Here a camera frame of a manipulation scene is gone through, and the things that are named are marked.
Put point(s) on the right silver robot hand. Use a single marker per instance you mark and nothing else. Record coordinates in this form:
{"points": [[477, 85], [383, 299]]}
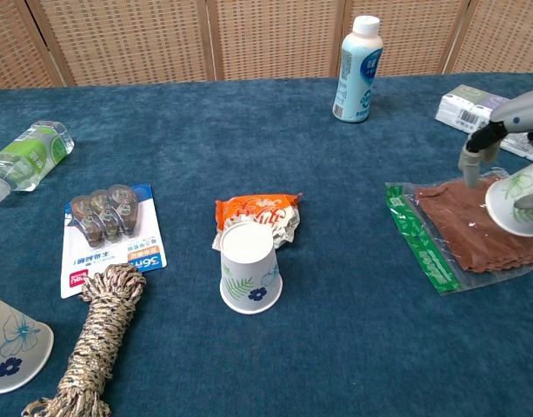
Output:
{"points": [[518, 113]]}

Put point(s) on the white floral paper cup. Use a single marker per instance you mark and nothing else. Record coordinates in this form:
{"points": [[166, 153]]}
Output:
{"points": [[14, 347], [248, 278], [509, 217]]}

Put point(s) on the pastel tissue multipack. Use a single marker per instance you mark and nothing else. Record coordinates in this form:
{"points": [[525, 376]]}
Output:
{"points": [[461, 108]]}

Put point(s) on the zip bag brown cloths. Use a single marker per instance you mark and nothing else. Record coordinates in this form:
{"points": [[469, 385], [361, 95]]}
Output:
{"points": [[457, 226]]}

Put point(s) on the white drink bottle blue label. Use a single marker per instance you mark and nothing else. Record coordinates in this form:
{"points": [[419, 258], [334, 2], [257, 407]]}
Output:
{"points": [[357, 78]]}

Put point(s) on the orange white snack packet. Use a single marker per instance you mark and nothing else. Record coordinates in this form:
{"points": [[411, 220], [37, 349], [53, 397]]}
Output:
{"points": [[248, 206]]}

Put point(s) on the blue tablecloth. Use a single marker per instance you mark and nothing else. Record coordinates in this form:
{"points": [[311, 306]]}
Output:
{"points": [[335, 347]]}

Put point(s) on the wicker folding screen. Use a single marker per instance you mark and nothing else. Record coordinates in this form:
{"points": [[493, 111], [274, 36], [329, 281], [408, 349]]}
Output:
{"points": [[140, 39]]}

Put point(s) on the correction tape blister pack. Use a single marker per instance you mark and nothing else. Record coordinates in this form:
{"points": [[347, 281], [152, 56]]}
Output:
{"points": [[83, 260]]}

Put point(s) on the clear bottle green label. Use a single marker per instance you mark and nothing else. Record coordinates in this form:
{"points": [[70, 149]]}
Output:
{"points": [[31, 156]]}

